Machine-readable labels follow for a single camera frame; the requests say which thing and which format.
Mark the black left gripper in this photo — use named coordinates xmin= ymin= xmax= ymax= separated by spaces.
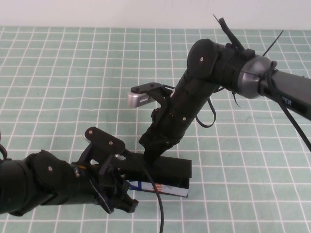
xmin=82 ymin=150 xmax=149 ymax=214

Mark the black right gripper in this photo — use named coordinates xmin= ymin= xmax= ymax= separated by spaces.
xmin=138 ymin=106 xmax=197 ymax=165

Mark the black folding glasses case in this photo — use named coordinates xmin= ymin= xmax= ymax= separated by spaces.
xmin=119 ymin=155 xmax=193 ymax=199

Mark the green white checkered tablecloth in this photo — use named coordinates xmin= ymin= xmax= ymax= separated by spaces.
xmin=0 ymin=26 xmax=311 ymax=233

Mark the long black zip tie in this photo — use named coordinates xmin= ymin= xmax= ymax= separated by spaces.
xmin=262 ymin=30 xmax=284 ymax=58

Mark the black left camera bracket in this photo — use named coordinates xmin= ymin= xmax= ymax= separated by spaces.
xmin=77 ymin=143 xmax=115 ymax=175

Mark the black camera bracket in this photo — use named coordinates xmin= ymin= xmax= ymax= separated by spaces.
xmin=77 ymin=143 xmax=115 ymax=175
xmin=145 ymin=83 xmax=175 ymax=115

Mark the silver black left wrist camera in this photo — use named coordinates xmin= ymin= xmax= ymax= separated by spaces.
xmin=83 ymin=126 xmax=126 ymax=161

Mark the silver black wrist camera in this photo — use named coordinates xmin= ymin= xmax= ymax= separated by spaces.
xmin=83 ymin=126 xmax=126 ymax=161
xmin=126 ymin=82 xmax=163 ymax=109

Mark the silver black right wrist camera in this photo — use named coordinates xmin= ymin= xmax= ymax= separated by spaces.
xmin=126 ymin=82 xmax=163 ymax=109

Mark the black right camera bracket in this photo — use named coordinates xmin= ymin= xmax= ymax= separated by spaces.
xmin=145 ymin=83 xmax=175 ymax=115

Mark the black velcro strap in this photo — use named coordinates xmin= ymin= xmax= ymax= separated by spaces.
xmin=213 ymin=14 xmax=243 ymax=49

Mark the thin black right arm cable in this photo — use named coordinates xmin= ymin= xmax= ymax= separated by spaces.
xmin=195 ymin=69 xmax=311 ymax=152

